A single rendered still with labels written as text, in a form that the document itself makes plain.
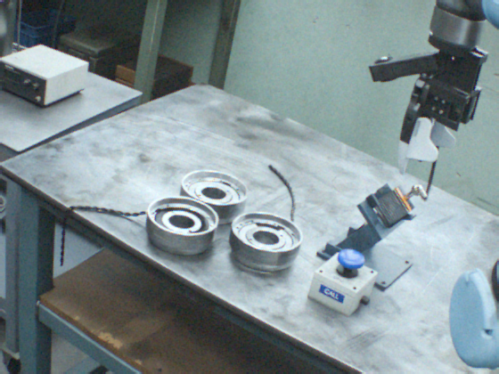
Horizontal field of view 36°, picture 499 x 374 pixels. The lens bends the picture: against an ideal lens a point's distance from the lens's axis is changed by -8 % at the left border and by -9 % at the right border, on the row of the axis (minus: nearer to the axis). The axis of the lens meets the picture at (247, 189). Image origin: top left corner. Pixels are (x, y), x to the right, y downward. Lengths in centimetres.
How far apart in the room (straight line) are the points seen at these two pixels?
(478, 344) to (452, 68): 41
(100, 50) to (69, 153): 165
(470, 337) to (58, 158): 80
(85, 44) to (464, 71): 216
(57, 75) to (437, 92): 101
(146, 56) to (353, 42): 72
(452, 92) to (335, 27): 182
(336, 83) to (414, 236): 161
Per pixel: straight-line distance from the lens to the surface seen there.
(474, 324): 90
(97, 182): 135
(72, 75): 191
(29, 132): 176
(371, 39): 284
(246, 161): 148
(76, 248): 222
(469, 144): 278
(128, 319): 146
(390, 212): 122
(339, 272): 115
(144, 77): 276
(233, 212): 127
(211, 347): 143
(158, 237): 119
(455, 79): 111
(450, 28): 108
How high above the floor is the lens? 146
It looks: 28 degrees down
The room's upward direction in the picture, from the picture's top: 12 degrees clockwise
